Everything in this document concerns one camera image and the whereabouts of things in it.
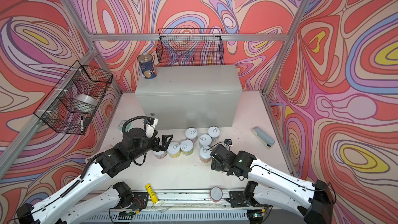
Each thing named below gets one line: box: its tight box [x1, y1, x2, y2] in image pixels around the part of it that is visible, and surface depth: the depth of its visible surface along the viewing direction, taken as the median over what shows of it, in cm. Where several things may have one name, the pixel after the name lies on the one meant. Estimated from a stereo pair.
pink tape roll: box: [209, 186, 223, 203], surface depth 72 cm
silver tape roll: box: [72, 94, 98, 114], surface depth 74 cm
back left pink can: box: [185, 127, 199, 143], surface depth 93 cm
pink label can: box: [152, 150, 168, 160], surface depth 86 cm
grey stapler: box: [250, 126, 276, 149], surface depth 93 cm
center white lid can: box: [199, 133, 212, 147], surface depth 90 cm
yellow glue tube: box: [144, 183, 159, 204], surface depth 76 cm
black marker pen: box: [80, 115, 84, 134], surface depth 73 cm
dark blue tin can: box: [137, 53, 158, 80], surface depth 75 cm
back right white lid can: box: [207, 126, 221, 142], surface depth 94 cm
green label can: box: [179, 138, 194, 157], surface depth 88 cm
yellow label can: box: [167, 141, 181, 159], surface depth 87 cm
